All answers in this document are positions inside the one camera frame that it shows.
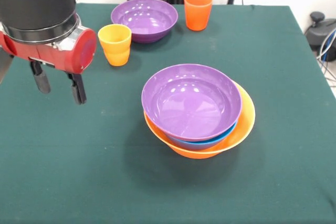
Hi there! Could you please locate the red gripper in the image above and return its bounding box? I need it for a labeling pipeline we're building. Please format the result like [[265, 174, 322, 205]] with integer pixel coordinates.
[[0, 27, 98, 105]]

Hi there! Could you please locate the orange cup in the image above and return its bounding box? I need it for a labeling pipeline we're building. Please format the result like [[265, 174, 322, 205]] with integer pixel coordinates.
[[98, 24, 132, 67]]

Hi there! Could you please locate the purple bowl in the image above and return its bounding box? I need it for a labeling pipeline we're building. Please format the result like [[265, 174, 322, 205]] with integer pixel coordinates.
[[110, 0, 179, 44], [141, 63, 243, 142]]

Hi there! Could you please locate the large blue bowl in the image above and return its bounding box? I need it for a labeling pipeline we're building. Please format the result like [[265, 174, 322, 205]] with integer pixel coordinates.
[[165, 121, 238, 151]]

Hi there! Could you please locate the dark green tablecloth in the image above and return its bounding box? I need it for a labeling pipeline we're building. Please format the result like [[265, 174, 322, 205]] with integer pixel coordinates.
[[0, 3, 336, 224]]

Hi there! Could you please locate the red cup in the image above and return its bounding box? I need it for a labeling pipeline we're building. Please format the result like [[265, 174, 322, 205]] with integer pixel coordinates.
[[183, 0, 214, 31]]

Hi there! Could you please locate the large orange bowl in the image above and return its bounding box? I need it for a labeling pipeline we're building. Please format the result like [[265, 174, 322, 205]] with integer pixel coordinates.
[[143, 81, 256, 159]]

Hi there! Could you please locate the black floor base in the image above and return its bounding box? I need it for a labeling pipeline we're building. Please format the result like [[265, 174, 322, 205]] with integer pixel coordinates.
[[304, 11, 336, 51]]

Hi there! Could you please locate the bundle of cables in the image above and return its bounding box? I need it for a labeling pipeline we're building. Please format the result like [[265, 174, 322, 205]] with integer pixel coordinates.
[[316, 28, 336, 88]]

